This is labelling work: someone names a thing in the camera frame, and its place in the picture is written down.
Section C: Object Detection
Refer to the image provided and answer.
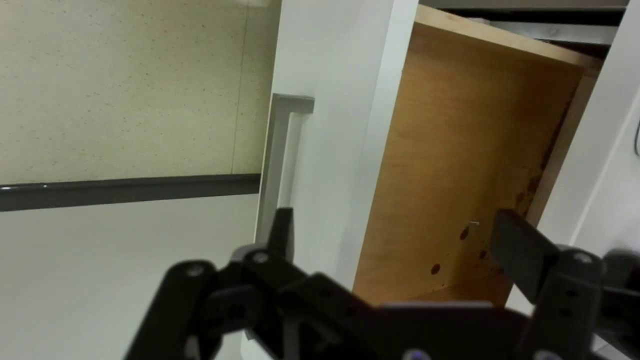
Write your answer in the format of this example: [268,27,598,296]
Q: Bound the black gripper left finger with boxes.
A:
[125,206,377,360]

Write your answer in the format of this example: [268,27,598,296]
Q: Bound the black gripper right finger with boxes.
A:
[491,206,608,360]

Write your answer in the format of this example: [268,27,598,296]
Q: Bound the wooden drawer white front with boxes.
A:
[257,0,607,308]

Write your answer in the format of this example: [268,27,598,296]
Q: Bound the dark grey baseboard strip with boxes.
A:
[0,171,262,213]

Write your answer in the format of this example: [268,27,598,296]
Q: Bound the grey drawer bar handle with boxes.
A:
[257,92,317,250]

